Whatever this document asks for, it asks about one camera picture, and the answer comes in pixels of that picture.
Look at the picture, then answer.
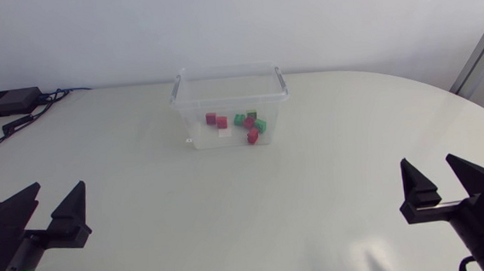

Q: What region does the black cable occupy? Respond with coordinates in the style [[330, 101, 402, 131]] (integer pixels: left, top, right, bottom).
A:
[[458, 255, 480, 271], [0, 89, 76, 163]]

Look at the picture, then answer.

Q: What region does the black power brick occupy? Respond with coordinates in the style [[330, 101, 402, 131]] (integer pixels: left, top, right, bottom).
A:
[[0, 85, 46, 118]]

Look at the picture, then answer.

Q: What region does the blue cable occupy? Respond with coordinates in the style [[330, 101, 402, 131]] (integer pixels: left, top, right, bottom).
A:
[[43, 85, 93, 99]]

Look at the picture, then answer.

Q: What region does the small black adapter box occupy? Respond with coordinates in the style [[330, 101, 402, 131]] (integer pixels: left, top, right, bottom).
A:
[[1, 113, 36, 138]]

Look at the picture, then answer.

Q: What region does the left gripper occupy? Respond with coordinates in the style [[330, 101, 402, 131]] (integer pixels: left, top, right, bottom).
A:
[[0, 178, 96, 271]]

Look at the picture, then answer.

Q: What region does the clear plastic container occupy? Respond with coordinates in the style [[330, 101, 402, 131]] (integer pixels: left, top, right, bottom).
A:
[[166, 60, 294, 153]]

